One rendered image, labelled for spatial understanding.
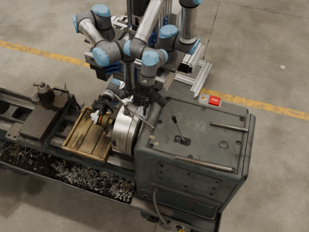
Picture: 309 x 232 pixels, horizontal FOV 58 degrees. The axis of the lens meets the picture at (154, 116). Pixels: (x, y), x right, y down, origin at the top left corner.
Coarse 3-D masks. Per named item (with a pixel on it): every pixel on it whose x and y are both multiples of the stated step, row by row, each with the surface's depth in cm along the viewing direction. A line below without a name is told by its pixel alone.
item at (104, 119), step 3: (102, 114) 173; (105, 114) 173; (99, 117) 171; (102, 117) 171; (105, 117) 170; (108, 117) 170; (99, 120) 171; (102, 120) 170; (105, 120) 170; (108, 120) 171; (111, 120) 171; (114, 120) 175; (99, 123) 171; (102, 123) 170; (105, 123) 169; (111, 123) 170; (102, 126) 172
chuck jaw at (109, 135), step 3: (108, 123) 170; (105, 126) 168; (108, 126) 168; (111, 126) 168; (105, 129) 169; (108, 129) 166; (111, 129) 166; (108, 132) 166; (111, 132) 164; (108, 135) 162; (111, 135) 162; (108, 138) 162; (111, 141) 163; (114, 141) 160; (114, 144) 162
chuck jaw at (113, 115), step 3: (120, 102) 171; (129, 102) 170; (120, 105) 168; (114, 111) 170; (117, 111) 169; (111, 114) 170; (114, 114) 170; (117, 114) 170; (111, 117) 171; (114, 117) 170
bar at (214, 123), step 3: (210, 123) 152; (213, 123) 151; (216, 123) 151; (219, 123) 151; (222, 123) 151; (219, 126) 151; (222, 126) 151; (225, 126) 150; (228, 126) 150; (231, 126) 150; (234, 126) 150; (237, 126) 150; (234, 129) 150; (237, 129) 150; (240, 129) 150; (243, 129) 149; (246, 129) 149; (246, 132) 150
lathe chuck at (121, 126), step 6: (120, 108) 160; (132, 108) 161; (120, 114) 158; (132, 114) 158; (120, 120) 157; (126, 120) 156; (114, 126) 157; (120, 126) 156; (126, 126) 156; (114, 132) 157; (120, 132) 156; (126, 132) 156; (114, 138) 158; (120, 138) 157; (126, 138) 156; (120, 144) 159; (114, 150) 167; (120, 150) 163
